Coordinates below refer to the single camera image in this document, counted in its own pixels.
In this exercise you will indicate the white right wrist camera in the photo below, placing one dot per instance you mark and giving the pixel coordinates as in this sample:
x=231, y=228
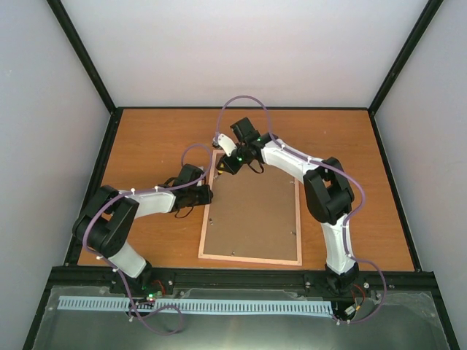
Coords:
x=225, y=143

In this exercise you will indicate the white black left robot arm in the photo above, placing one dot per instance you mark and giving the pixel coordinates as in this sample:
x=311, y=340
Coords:
x=104, y=224

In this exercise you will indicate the pink picture frame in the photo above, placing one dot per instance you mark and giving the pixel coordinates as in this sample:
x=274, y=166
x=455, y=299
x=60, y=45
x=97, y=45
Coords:
x=253, y=218

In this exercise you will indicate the black left corner post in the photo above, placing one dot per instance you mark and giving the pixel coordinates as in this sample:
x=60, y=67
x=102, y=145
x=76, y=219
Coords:
x=67, y=26

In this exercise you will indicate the black right corner post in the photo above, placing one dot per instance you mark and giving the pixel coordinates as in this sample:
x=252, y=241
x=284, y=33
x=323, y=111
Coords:
x=419, y=28

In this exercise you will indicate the black corner post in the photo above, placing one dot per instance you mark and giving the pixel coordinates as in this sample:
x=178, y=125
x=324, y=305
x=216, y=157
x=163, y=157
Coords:
x=419, y=28
x=67, y=26

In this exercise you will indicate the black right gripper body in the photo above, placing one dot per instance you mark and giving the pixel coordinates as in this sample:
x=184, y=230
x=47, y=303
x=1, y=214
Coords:
x=234, y=168

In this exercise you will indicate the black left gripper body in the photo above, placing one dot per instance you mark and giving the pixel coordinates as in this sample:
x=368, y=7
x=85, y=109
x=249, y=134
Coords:
x=200, y=199

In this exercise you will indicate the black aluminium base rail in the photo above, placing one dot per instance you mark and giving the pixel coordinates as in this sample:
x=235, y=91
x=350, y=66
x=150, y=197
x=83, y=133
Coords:
x=308, y=283

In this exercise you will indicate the yellow handled screwdriver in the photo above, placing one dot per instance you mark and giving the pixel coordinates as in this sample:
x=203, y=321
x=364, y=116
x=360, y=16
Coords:
x=220, y=167

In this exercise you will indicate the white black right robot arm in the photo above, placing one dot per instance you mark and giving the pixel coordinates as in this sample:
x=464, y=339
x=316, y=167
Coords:
x=328, y=193

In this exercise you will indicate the light blue slotted cable duct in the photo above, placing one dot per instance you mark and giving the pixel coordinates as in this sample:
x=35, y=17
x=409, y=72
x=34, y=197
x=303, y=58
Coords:
x=199, y=306

